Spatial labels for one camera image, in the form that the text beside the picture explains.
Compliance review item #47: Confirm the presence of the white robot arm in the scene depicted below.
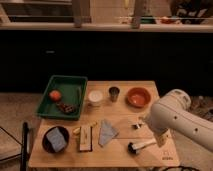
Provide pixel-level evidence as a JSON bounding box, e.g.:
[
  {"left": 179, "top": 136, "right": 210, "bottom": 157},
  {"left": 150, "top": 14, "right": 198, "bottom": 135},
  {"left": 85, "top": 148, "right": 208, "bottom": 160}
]
[{"left": 146, "top": 89, "right": 213, "bottom": 152}]

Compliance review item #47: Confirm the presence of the red bowl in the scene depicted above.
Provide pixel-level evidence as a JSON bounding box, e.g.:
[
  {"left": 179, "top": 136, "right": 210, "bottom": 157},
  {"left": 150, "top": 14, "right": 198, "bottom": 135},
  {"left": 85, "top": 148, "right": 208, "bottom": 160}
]
[{"left": 126, "top": 87, "right": 151, "bottom": 108}]

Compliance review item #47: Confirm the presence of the black bowl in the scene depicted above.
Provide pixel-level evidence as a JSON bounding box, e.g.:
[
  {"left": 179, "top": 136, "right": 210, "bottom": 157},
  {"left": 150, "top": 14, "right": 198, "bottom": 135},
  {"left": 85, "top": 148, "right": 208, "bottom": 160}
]
[{"left": 42, "top": 126, "right": 69, "bottom": 153}]

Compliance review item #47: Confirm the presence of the metal fork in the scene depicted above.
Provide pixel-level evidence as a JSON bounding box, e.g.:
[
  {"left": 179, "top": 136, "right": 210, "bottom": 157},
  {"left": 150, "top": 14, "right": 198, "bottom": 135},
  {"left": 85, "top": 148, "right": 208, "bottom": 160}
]
[{"left": 132, "top": 123, "right": 145, "bottom": 130}]

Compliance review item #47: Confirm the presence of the folded blue cloth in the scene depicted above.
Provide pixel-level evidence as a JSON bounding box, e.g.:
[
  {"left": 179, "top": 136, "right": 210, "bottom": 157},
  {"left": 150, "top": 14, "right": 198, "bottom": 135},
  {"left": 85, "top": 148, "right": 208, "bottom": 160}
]
[{"left": 98, "top": 120, "right": 119, "bottom": 147}]

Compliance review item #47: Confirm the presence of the metal cup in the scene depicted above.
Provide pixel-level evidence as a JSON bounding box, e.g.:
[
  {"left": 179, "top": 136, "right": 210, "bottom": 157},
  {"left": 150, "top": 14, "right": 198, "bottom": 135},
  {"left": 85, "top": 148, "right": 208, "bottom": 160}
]
[{"left": 109, "top": 87, "right": 120, "bottom": 102}]

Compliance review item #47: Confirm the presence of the wooden block with dark base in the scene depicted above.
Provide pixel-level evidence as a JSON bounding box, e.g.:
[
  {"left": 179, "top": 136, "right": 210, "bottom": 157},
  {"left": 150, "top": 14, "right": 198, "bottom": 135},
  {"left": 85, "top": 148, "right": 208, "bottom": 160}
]
[{"left": 79, "top": 127, "right": 92, "bottom": 152}]

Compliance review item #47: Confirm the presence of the white round container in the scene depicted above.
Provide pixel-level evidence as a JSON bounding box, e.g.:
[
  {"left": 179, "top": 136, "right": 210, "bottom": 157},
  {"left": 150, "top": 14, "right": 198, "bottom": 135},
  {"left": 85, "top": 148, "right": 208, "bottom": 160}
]
[{"left": 88, "top": 90, "right": 103, "bottom": 107}]

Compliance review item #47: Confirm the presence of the small yellow wooden piece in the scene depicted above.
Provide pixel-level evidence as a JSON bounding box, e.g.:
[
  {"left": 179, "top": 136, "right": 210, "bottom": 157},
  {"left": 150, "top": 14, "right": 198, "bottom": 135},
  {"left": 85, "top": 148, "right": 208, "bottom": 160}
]
[{"left": 72, "top": 121, "right": 99, "bottom": 136}]

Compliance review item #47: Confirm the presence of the green plastic tray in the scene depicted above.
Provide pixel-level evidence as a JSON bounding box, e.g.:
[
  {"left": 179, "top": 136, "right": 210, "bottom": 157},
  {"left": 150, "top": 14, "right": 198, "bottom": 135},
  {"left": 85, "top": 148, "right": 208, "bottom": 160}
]
[{"left": 37, "top": 75, "right": 87, "bottom": 120}]

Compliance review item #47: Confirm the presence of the blue sponge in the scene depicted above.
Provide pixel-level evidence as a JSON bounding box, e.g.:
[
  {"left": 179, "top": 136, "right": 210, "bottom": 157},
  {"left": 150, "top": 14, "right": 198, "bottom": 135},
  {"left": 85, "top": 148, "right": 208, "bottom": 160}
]
[{"left": 46, "top": 127, "right": 67, "bottom": 152}]

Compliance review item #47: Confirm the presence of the orange fruit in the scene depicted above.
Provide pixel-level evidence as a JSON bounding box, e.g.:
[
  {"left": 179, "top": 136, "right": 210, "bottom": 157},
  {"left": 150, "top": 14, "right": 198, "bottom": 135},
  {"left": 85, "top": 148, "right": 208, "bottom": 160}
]
[{"left": 49, "top": 90, "right": 62, "bottom": 102}]

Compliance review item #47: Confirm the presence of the black chair frame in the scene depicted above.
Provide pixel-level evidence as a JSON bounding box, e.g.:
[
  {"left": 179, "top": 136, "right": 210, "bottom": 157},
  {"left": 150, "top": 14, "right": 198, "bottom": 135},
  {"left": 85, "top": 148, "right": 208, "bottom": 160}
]
[{"left": 0, "top": 122, "right": 33, "bottom": 171}]

